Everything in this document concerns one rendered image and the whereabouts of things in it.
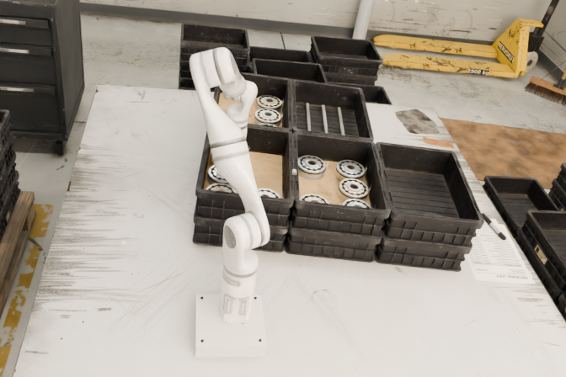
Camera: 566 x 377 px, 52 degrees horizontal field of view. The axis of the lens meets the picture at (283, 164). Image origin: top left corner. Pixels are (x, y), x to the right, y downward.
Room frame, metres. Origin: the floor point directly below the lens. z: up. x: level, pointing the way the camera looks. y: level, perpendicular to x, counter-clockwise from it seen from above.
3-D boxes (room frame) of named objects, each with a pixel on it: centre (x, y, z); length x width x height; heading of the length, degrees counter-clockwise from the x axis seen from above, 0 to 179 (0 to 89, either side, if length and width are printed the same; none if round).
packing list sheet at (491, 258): (1.57, -0.78, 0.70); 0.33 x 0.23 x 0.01; 13
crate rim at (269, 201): (1.53, 0.12, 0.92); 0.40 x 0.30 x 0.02; 6
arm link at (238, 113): (1.55, 0.16, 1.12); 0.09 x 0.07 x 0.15; 81
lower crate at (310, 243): (1.56, -0.18, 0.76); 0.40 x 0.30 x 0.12; 6
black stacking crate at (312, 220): (1.56, -0.18, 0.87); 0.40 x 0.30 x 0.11; 6
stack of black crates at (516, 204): (2.38, -1.24, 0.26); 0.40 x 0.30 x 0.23; 13
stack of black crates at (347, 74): (3.34, -0.25, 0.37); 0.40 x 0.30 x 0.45; 103
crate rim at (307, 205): (1.56, -0.18, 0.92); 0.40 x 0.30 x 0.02; 6
